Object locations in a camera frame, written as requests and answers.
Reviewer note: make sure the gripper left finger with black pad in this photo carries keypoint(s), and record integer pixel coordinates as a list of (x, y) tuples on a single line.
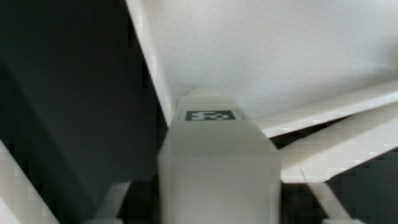
[(108, 213)]

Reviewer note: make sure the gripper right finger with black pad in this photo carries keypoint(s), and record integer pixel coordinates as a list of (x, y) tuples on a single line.
[(339, 216)]

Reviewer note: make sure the white desk leg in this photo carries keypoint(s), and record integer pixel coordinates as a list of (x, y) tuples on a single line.
[(220, 165)]

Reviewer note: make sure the white desk top panel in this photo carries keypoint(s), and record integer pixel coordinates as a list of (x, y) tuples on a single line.
[(296, 55)]

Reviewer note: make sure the white left corner block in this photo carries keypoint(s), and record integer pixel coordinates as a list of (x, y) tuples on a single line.
[(24, 209)]

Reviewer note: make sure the white front rail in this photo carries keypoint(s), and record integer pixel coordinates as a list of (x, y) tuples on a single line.
[(342, 146)]

